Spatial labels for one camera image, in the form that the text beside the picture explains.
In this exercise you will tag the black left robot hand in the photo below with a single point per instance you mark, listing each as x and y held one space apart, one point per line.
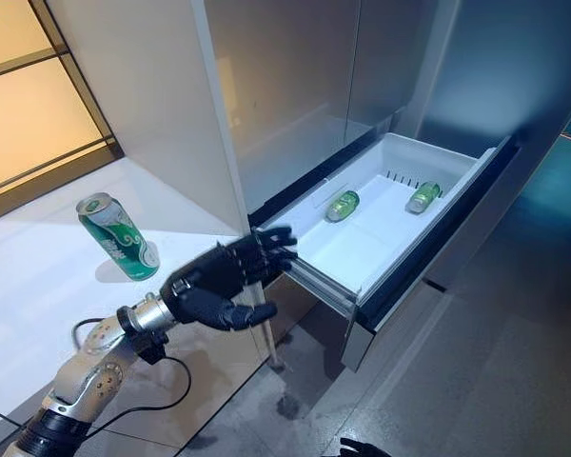
204 281

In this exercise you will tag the white fridge drawer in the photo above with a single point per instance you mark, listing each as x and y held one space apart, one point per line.
380 224

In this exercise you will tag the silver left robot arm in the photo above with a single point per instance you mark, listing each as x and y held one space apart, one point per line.
85 362

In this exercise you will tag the white cabinet panel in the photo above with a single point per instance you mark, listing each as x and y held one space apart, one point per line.
162 109

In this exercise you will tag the silver fridge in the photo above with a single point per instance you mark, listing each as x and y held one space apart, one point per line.
361 119

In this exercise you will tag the green beer can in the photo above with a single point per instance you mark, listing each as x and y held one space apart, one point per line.
119 238
342 204
423 196

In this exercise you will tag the wooden framed window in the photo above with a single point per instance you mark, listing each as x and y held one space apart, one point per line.
33 100

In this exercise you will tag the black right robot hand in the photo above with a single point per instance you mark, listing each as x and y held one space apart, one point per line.
361 448

